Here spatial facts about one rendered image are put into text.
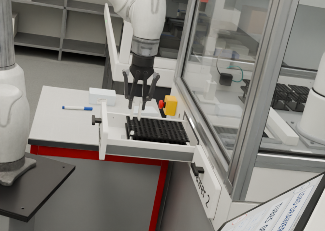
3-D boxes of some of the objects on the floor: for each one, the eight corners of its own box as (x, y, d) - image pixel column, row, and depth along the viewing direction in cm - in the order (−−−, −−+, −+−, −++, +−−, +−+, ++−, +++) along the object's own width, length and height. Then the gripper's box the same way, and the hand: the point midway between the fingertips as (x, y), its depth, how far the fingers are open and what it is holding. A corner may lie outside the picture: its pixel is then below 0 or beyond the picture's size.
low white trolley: (15, 293, 213) (28, 137, 187) (30, 213, 270) (42, 85, 244) (144, 298, 224) (174, 152, 198) (133, 220, 281) (155, 98, 255)
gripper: (122, 53, 157) (113, 120, 165) (167, 58, 160) (156, 124, 168) (121, 48, 164) (112, 112, 172) (164, 53, 167) (154, 116, 175)
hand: (136, 109), depth 169 cm, fingers closed
